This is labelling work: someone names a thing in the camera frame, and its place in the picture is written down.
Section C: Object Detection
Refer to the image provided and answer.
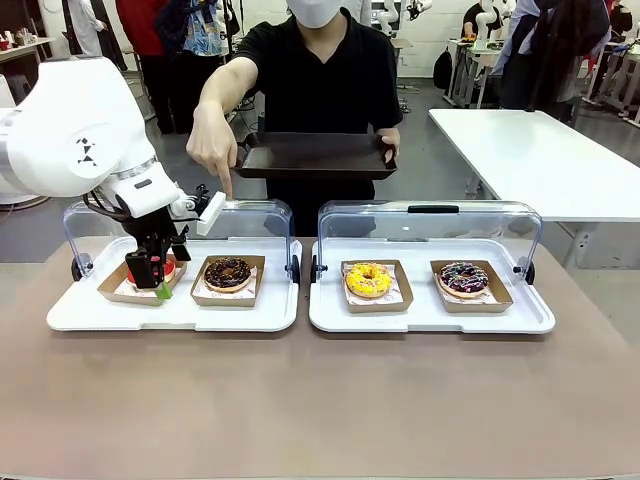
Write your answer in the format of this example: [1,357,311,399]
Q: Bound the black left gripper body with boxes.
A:
[132,206,190,257]

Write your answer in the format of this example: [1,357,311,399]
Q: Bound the red glazed donut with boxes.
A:
[126,254,178,287]

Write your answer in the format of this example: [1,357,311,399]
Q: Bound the cardboard tray of red donut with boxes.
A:
[96,256,189,307]

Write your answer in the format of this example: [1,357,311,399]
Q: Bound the chocolate sprinkled donut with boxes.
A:
[203,256,253,293]

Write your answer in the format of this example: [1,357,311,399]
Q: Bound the cardboard tray of chocolate donut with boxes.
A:
[190,254,267,308]

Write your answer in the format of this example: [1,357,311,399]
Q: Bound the dark brown serving tray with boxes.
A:
[230,131,400,181]

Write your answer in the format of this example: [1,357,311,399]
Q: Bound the person's right forearm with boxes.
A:
[196,56,262,117]

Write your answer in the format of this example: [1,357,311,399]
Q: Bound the yellow sprinkled donut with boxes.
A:
[344,262,393,301]

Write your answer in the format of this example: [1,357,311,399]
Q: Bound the cardboard tray of yellow donut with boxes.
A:
[340,258,415,315]

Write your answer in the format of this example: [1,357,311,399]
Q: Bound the person's black shirt torso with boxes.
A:
[233,0,406,237]

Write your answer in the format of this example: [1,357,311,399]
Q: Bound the purple drizzled donut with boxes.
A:
[437,261,489,300]

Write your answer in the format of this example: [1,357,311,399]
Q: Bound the cardboard tray of purple donut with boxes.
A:
[429,258,515,315]

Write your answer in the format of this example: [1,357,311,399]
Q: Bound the person's right hand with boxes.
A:
[185,102,239,200]

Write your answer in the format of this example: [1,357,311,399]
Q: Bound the person's left hand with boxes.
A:
[377,129,402,164]

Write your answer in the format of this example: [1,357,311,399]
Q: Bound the white display tray base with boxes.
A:
[45,236,304,334]
[308,237,558,335]

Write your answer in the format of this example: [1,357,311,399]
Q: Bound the clear display lid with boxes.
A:
[310,200,543,287]
[62,198,302,287]

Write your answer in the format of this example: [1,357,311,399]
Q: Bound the bystander in red shirt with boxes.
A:
[114,0,174,135]

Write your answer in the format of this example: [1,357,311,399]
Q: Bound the bystander in blue patterned shirt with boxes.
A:
[153,0,240,134]

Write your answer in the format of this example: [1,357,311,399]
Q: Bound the white face mask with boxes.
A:
[285,0,342,29]

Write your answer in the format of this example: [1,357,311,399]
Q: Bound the white background table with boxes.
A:
[427,107,640,269]

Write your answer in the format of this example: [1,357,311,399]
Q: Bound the bystander in black clothes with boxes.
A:
[460,1,504,42]

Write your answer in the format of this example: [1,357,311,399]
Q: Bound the bystander in dark coat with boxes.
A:
[498,0,614,124]

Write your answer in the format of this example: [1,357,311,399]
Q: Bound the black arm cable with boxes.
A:
[81,191,132,222]

